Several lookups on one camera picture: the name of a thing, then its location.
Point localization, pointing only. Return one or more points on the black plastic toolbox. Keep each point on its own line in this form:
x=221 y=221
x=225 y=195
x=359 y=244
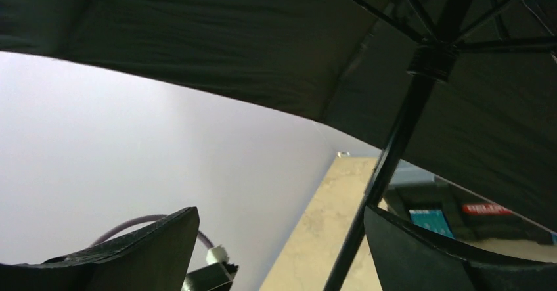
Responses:
x=450 y=211

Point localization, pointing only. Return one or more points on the pink and black folding umbrella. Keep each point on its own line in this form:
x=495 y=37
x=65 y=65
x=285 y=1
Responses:
x=465 y=89

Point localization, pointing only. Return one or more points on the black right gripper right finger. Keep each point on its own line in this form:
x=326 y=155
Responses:
x=409 y=257

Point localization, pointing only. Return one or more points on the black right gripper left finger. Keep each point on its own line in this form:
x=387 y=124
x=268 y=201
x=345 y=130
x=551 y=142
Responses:
x=155 y=257

